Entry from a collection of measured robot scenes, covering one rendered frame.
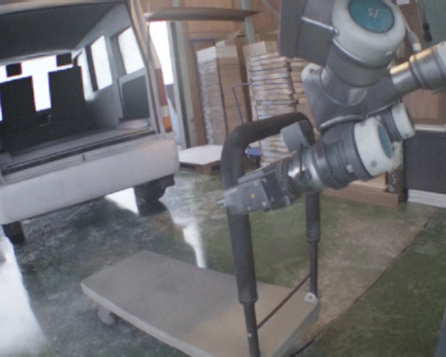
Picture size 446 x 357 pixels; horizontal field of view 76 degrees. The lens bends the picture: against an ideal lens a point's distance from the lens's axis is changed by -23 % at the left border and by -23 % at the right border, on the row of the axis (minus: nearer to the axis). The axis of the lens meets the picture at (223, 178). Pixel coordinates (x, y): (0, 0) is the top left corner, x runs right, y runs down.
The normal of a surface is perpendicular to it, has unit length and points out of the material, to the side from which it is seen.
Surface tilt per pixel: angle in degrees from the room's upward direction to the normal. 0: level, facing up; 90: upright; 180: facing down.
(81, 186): 91
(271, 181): 70
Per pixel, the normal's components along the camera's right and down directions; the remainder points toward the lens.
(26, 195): 0.54, 0.07
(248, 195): -0.62, 0.27
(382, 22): -0.05, -0.14
